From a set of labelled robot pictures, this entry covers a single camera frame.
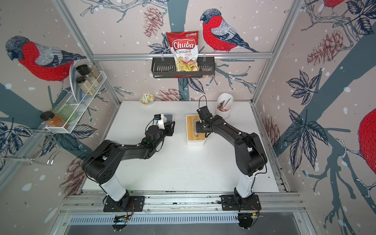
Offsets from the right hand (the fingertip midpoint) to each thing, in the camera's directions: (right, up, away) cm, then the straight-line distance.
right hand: (199, 127), depth 94 cm
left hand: (-15, +5, -5) cm, 17 cm away
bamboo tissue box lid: (-6, -4, -5) cm, 9 cm away
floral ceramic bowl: (-44, +21, +28) cm, 56 cm away
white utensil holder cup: (+19, +15, +12) cm, 27 cm away
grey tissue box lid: (-21, +6, +6) cm, 23 cm away
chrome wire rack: (-73, -10, -27) cm, 78 cm away
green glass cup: (-69, +10, -22) cm, 73 cm away
